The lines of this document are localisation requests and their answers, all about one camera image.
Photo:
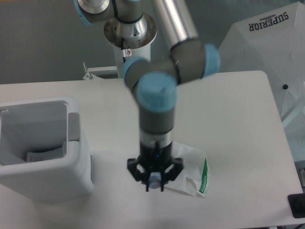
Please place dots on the black device at table edge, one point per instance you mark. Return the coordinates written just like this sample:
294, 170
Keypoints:
297, 205

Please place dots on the white plastic trash can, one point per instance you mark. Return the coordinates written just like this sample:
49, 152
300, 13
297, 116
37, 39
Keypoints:
44, 153

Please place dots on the white Superior umbrella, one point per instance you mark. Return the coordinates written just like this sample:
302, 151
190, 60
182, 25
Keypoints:
272, 42

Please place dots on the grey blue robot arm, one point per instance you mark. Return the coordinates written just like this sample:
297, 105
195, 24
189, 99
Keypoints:
153, 83

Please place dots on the white green plastic wrapper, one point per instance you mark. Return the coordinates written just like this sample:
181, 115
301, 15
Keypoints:
194, 178

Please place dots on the crushed clear plastic bottle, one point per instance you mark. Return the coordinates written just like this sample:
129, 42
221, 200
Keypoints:
154, 181

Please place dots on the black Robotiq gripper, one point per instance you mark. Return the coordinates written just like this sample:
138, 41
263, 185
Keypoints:
155, 160

